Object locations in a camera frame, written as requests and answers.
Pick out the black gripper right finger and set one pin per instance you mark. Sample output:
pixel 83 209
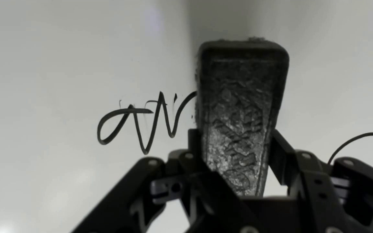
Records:
pixel 282 158

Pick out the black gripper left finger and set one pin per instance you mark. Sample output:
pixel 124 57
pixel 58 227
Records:
pixel 195 147

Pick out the black felt board duster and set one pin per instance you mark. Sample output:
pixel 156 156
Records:
pixel 240 91

